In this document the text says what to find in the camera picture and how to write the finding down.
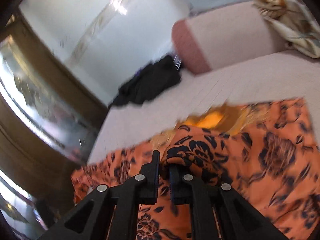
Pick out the orange black floral garment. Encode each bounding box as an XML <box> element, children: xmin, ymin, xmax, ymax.
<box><xmin>71</xmin><ymin>98</ymin><xmax>319</xmax><ymax>239</ymax></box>

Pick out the wooden door with glass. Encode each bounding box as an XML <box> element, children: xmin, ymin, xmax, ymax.
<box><xmin>1</xmin><ymin>12</ymin><xmax>108</xmax><ymax>239</ymax></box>

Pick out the black garment on bed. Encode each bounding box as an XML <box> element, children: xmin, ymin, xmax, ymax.
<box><xmin>108</xmin><ymin>55</ymin><xmax>183</xmax><ymax>108</ymax></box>

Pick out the pink bolster with red end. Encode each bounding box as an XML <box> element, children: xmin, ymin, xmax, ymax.
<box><xmin>171</xmin><ymin>1</ymin><xmax>286</xmax><ymax>75</ymax></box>

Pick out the cream floral crumpled cloth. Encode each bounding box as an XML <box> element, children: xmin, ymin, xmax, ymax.
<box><xmin>253</xmin><ymin>0</ymin><xmax>319</xmax><ymax>59</ymax></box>

